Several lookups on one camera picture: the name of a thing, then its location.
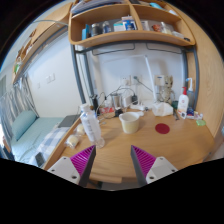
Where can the white crumpled bag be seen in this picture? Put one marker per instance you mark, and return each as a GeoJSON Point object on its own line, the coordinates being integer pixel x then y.
{"type": "Point", "coordinates": [162, 109]}

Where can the white wall outlet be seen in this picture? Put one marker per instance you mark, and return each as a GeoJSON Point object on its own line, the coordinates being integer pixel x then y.
{"type": "Point", "coordinates": [125, 81]}
{"type": "Point", "coordinates": [136, 79]}

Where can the white desk lamp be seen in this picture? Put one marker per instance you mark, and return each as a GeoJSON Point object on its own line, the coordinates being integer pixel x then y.
{"type": "Point", "coordinates": [150, 78]}

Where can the steel tumbler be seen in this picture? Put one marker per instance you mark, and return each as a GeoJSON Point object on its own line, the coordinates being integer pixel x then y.
{"type": "Point", "coordinates": [115, 101]}

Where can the black electric shaver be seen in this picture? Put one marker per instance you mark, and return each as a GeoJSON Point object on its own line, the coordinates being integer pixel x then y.
{"type": "Point", "coordinates": [95, 101]}

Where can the dark grey laptop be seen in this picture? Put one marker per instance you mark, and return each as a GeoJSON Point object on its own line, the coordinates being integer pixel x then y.
{"type": "Point", "coordinates": [69, 120]}

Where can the cream ceramic mug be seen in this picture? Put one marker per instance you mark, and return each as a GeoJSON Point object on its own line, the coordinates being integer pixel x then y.
{"type": "Point", "coordinates": [129, 124]}

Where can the white blue-labelled box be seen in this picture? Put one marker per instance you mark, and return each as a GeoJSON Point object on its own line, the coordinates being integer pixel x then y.
{"type": "Point", "coordinates": [159, 80]}

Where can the blue white plaid blanket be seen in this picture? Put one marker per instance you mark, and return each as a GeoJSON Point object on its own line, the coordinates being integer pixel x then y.
{"type": "Point", "coordinates": [51, 141]}

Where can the wrapped pale bun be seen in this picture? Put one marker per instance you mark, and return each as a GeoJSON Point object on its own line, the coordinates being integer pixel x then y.
{"type": "Point", "coordinates": [73, 141]}
{"type": "Point", "coordinates": [80, 129]}

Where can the white charger block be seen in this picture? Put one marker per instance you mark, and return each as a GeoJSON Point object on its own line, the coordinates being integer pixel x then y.
{"type": "Point", "coordinates": [126, 101]}

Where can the grey metal bed frame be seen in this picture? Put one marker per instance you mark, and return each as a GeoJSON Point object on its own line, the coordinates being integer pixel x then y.
{"type": "Point", "coordinates": [77, 73]}

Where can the flat round red coaster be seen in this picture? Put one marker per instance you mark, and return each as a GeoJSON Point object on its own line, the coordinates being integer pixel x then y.
{"type": "Point", "coordinates": [162, 128]}

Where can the grey striped curtain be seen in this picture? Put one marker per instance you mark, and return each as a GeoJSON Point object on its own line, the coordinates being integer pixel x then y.
{"type": "Point", "coordinates": [16, 103]}

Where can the teal-sheeted bed mattress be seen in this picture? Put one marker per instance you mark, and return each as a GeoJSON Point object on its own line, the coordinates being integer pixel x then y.
{"type": "Point", "coordinates": [33, 136]}

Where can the black plug adapter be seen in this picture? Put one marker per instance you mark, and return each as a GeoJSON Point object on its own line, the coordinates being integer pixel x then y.
{"type": "Point", "coordinates": [134, 99]}

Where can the small green packet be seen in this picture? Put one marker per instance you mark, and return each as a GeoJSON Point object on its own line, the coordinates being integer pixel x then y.
{"type": "Point", "coordinates": [200, 122]}

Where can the grey metal ruler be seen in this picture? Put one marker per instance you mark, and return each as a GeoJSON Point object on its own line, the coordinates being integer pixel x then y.
{"type": "Point", "coordinates": [176, 115]}

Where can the wooden shelf unit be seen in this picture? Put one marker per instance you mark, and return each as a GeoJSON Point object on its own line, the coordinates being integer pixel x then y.
{"type": "Point", "coordinates": [133, 36]}

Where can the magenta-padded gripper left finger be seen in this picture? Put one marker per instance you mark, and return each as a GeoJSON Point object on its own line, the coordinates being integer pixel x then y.
{"type": "Point", "coordinates": [68, 168]}

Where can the wooden side panel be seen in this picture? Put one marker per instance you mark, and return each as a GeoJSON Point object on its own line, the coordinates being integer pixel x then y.
{"type": "Point", "coordinates": [210, 76]}

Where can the teal pillow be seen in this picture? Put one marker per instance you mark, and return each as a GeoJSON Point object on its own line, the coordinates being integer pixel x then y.
{"type": "Point", "coordinates": [23, 124]}

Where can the clear spray bottle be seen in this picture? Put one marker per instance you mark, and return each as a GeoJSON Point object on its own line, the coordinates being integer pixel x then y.
{"type": "Point", "coordinates": [190, 95]}

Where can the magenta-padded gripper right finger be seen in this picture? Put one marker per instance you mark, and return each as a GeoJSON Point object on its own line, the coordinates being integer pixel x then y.
{"type": "Point", "coordinates": [158, 168]}

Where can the small white square clock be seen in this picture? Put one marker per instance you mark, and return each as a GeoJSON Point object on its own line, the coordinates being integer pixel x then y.
{"type": "Point", "coordinates": [183, 115]}

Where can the clear plastic water bottle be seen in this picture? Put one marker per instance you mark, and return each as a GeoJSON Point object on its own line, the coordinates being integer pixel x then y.
{"type": "Point", "coordinates": [90, 125]}

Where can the white wall switch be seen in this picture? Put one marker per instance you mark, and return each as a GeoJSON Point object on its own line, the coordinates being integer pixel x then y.
{"type": "Point", "coordinates": [48, 79]}
{"type": "Point", "coordinates": [52, 78]}

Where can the small blue red box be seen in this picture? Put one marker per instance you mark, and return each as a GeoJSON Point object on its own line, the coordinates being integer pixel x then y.
{"type": "Point", "coordinates": [190, 111]}

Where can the wooden bunk side board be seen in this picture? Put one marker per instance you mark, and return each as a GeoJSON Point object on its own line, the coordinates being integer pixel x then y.
{"type": "Point", "coordinates": [43, 33]}

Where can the brown tree-like figurine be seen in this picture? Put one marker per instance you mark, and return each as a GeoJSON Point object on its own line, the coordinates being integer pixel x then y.
{"type": "Point", "coordinates": [167, 90]}

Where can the flat white packet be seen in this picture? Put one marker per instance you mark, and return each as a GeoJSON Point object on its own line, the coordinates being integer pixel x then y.
{"type": "Point", "coordinates": [198, 115]}

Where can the black cube charger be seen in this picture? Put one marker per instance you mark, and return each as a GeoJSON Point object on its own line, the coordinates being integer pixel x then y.
{"type": "Point", "coordinates": [118, 112]}

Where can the dark green jar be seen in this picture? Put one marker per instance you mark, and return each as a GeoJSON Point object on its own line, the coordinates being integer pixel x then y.
{"type": "Point", "coordinates": [175, 105]}

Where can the white red-pump lotion bottle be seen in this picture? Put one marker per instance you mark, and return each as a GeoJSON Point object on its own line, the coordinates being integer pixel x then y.
{"type": "Point", "coordinates": [183, 103]}

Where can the red white packet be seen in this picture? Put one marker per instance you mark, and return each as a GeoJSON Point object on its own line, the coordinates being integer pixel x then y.
{"type": "Point", "coordinates": [105, 110]}

